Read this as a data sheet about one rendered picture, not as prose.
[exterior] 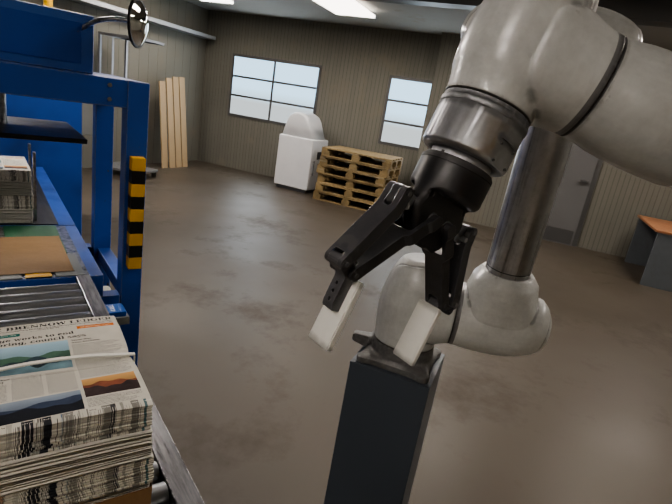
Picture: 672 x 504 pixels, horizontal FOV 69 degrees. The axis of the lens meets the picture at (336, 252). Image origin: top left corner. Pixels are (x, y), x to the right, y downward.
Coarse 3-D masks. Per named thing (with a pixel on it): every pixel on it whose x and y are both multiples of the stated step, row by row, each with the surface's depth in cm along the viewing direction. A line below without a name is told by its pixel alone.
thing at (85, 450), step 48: (0, 384) 86; (48, 384) 89; (96, 384) 90; (144, 384) 92; (0, 432) 76; (48, 432) 79; (96, 432) 84; (144, 432) 88; (0, 480) 77; (48, 480) 81; (96, 480) 86; (144, 480) 91
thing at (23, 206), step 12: (0, 156) 254; (12, 156) 258; (0, 168) 229; (12, 168) 233; (24, 168) 237; (0, 180) 229; (12, 180) 231; (24, 180) 234; (0, 192) 230; (12, 192) 233; (24, 192) 236; (0, 204) 232; (12, 204) 235; (24, 204) 238; (0, 216) 234; (12, 216) 236; (24, 216) 239
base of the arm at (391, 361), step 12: (360, 336) 127; (372, 336) 125; (372, 348) 123; (384, 348) 119; (432, 348) 121; (360, 360) 120; (372, 360) 119; (384, 360) 119; (396, 360) 118; (420, 360) 118; (432, 360) 123; (396, 372) 118; (408, 372) 116; (420, 372) 116
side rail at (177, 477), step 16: (80, 288) 182; (96, 288) 183; (96, 304) 170; (160, 416) 120; (160, 432) 115; (160, 448) 110; (176, 448) 111; (160, 464) 105; (176, 464) 106; (160, 480) 105; (176, 480) 102; (192, 480) 102; (176, 496) 98; (192, 496) 98
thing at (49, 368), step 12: (36, 360) 95; (72, 360) 97; (84, 360) 98; (96, 360) 98; (108, 360) 99; (120, 360) 100; (132, 360) 100; (0, 372) 90; (12, 372) 90; (24, 372) 91; (36, 372) 91; (48, 372) 92; (60, 372) 93
